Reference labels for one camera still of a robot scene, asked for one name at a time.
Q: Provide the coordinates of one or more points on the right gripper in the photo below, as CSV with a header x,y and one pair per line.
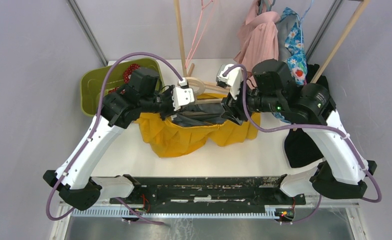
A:
x,y
230,106

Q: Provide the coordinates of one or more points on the wooden hanger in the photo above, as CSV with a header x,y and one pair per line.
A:
x,y
201,86

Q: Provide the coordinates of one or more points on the yellow skirt grey lining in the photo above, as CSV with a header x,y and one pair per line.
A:
x,y
181,135

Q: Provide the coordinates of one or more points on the pink wire hanger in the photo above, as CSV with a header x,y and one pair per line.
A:
x,y
200,30

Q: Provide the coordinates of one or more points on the pink garment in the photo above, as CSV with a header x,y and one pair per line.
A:
x,y
258,37

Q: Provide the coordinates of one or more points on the red polka dot skirt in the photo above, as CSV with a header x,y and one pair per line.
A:
x,y
121,76

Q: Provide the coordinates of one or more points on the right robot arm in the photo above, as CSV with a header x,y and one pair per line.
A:
x,y
310,108

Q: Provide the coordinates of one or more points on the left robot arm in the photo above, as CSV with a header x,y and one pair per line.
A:
x,y
73,180

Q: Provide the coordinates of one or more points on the blue floral garment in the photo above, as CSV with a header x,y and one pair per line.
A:
x,y
291,45

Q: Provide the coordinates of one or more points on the black garment with flower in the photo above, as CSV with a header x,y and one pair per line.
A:
x,y
299,148

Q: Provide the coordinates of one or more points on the green plastic basket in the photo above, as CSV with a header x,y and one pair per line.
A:
x,y
91,84

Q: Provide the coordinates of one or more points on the wooden clothes rack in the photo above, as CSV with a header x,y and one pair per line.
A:
x,y
336,5

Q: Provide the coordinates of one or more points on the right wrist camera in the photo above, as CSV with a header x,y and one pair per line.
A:
x,y
232,80

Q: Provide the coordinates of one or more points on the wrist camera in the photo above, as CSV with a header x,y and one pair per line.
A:
x,y
182,95
232,80

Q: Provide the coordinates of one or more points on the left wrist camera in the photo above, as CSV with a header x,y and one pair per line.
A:
x,y
182,95

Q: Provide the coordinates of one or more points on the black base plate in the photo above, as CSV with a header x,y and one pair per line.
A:
x,y
209,195

